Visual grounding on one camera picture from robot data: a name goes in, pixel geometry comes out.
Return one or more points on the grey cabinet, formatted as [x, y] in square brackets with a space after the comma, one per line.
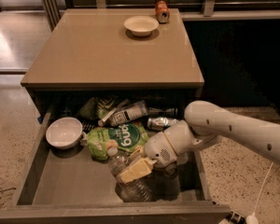
[90, 49]

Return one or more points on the blue silver can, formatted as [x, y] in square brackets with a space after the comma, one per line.
[160, 123]

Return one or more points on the black power strip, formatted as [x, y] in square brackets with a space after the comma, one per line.
[232, 218]

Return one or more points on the white plug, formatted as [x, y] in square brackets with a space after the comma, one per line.
[251, 219]

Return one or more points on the green snack bag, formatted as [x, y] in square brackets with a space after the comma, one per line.
[126, 137]

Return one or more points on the white bowl in drawer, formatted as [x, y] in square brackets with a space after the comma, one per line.
[64, 133]

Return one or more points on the clear plastic water bottle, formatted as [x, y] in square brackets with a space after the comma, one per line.
[136, 191]

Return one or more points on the white bowl on cabinet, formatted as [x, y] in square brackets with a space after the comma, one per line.
[141, 25]

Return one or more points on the dark green chip bag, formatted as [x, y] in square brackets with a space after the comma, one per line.
[97, 107]

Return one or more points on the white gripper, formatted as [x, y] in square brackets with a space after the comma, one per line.
[158, 149]

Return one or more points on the dark can at back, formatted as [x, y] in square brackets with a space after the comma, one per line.
[167, 112]

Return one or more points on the orange soda can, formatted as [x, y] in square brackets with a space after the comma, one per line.
[162, 12]

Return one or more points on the grey open top drawer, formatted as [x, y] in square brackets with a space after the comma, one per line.
[68, 187]

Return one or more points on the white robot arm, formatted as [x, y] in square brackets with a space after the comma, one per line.
[203, 122]

